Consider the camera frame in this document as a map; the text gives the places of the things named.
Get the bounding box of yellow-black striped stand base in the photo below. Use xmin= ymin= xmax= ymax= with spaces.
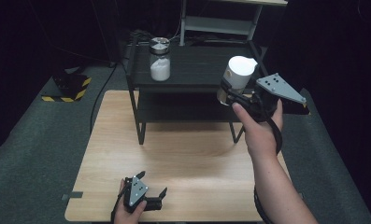
xmin=266 ymin=85 xmax=311 ymax=116
xmin=41 ymin=72 xmax=93 ymax=104

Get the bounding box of black two-tier shelf rack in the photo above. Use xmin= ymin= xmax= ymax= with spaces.
xmin=125 ymin=38 xmax=271 ymax=146

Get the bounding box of person's right hand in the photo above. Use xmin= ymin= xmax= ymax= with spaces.
xmin=231 ymin=98 xmax=284 ymax=161

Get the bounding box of bundle of black cables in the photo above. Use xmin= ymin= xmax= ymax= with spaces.
xmin=129 ymin=29 xmax=181 ymax=45

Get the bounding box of jar with white lid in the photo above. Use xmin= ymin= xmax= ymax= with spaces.
xmin=216 ymin=55 xmax=259 ymax=107

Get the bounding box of right hand-held gripper cable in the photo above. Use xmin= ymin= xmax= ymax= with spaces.
xmin=253 ymin=116 xmax=283 ymax=224

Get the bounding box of hand-held gripper cable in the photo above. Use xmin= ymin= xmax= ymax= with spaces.
xmin=253 ymin=116 xmax=283 ymax=224
xmin=110 ymin=186 xmax=129 ymax=224

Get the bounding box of person's left hand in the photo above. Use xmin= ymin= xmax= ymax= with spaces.
xmin=113 ymin=179 xmax=149 ymax=224

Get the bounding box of left hand-held gripper cable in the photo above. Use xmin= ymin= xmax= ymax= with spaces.
xmin=110 ymin=186 xmax=129 ymax=224

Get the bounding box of white cable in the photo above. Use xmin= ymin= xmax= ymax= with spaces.
xmin=167 ymin=18 xmax=183 ymax=45

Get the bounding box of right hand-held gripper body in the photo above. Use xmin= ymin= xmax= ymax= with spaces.
xmin=235 ymin=73 xmax=307 ymax=123

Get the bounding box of grey metal stand frame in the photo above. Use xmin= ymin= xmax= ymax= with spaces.
xmin=178 ymin=0 xmax=292 ymax=47

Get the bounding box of black floor cable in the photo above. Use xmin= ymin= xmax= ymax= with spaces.
xmin=89 ymin=63 xmax=119 ymax=134

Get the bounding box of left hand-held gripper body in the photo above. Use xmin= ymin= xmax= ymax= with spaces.
xmin=122 ymin=175 xmax=164 ymax=215

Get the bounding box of glass jar with metal lid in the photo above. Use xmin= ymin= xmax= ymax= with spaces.
xmin=149 ymin=36 xmax=172 ymax=82

